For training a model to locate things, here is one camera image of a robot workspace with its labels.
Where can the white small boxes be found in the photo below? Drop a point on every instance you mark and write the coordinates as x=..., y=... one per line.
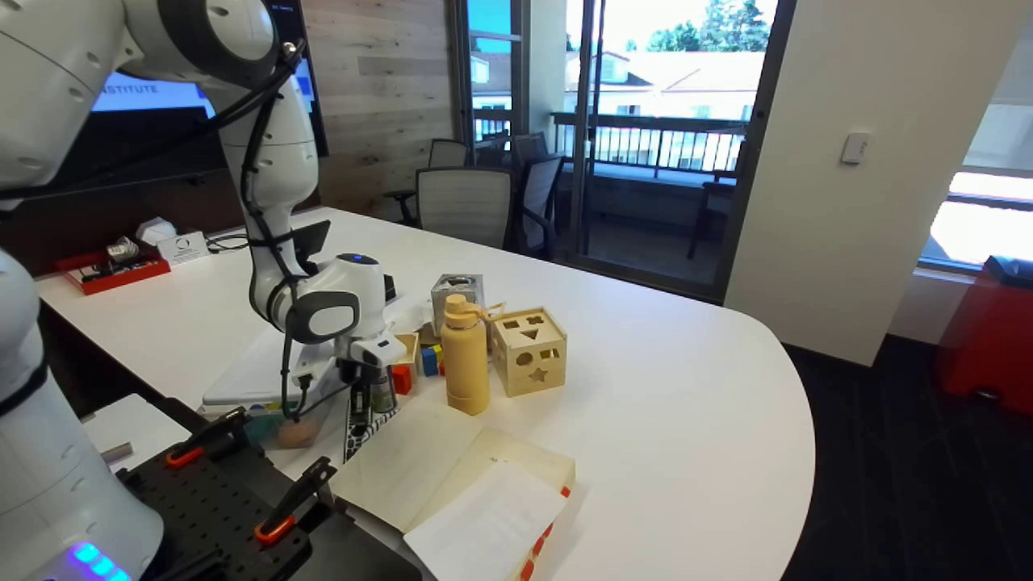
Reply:
x=171, y=239

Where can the red wooden block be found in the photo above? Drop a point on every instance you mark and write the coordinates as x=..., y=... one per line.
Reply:
x=401, y=379

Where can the tan water bottle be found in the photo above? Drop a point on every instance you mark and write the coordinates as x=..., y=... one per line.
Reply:
x=468, y=360

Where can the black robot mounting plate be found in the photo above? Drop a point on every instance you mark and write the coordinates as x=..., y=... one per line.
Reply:
x=226, y=505

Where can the white wall light switch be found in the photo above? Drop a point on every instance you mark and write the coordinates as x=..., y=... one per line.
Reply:
x=854, y=145

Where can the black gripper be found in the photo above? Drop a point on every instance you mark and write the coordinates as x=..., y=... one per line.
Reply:
x=367, y=377

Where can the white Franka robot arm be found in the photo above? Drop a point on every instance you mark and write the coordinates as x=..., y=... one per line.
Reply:
x=52, y=452

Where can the black wall display screen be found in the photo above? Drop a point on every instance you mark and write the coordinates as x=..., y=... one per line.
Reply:
x=150, y=98

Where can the dark office chair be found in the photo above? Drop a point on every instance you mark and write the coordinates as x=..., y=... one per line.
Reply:
x=536, y=197

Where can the grey mesh office chair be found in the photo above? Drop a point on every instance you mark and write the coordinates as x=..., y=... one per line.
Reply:
x=467, y=205
x=445, y=153

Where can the wooden block tray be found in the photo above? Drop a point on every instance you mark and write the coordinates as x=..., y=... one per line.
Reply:
x=414, y=345

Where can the red tray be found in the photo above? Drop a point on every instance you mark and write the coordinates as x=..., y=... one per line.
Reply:
x=117, y=272

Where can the red cabinet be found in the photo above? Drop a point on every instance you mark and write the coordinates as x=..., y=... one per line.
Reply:
x=990, y=339

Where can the cream paper sheets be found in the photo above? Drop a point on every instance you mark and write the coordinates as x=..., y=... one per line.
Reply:
x=414, y=463

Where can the blue wooden block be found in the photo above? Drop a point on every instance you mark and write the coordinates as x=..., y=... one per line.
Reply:
x=429, y=361

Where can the wooden shape sorter cube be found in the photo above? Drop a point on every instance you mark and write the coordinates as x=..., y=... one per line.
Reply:
x=529, y=353

